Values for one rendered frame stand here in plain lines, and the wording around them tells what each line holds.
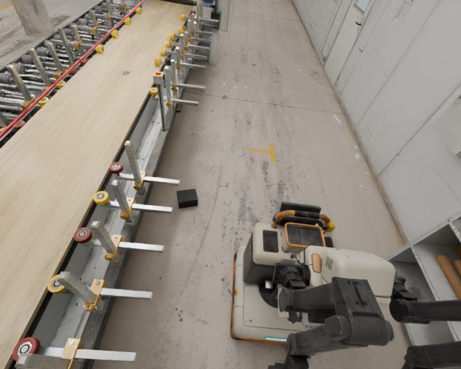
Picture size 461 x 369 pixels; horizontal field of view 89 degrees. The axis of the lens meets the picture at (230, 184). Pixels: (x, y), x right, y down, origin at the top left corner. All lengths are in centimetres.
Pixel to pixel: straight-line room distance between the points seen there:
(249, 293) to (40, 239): 135
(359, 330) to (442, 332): 223
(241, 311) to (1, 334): 127
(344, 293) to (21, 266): 138
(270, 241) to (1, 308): 131
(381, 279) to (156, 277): 173
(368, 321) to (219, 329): 164
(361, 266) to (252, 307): 112
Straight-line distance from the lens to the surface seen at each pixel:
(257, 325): 191
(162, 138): 222
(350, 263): 94
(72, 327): 164
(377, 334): 61
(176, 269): 226
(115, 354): 132
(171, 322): 216
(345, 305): 60
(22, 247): 159
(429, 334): 272
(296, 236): 148
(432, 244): 262
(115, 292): 139
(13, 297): 149
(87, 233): 148
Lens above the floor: 212
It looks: 50 degrees down
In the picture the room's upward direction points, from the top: 11 degrees clockwise
